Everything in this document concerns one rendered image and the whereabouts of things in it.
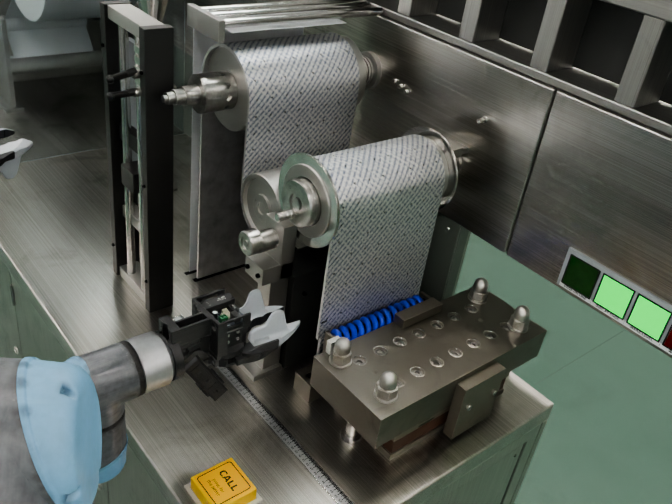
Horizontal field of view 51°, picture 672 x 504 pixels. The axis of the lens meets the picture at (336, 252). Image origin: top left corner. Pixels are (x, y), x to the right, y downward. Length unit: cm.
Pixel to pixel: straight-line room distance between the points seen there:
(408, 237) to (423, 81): 30
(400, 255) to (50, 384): 74
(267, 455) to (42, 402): 62
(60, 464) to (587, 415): 239
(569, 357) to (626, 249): 193
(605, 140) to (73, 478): 84
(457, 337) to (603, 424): 163
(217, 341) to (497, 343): 50
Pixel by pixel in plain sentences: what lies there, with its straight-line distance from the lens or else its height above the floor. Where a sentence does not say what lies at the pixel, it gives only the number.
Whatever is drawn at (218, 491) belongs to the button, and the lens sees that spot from 107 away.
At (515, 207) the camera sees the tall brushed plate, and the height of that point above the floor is 123.
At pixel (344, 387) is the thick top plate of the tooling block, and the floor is 103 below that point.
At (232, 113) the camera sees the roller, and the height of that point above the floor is 130.
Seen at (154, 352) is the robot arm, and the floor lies 114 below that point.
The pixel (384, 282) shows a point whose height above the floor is 109.
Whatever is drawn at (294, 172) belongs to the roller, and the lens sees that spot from 107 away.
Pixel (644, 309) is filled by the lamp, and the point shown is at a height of 119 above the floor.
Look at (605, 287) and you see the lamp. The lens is 116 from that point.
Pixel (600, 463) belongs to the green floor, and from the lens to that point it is 265.
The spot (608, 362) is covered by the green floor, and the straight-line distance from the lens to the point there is 309.
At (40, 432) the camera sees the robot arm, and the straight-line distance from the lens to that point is 57.
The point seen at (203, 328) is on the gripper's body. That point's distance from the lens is 96.
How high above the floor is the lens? 176
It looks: 32 degrees down
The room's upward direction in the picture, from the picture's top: 9 degrees clockwise
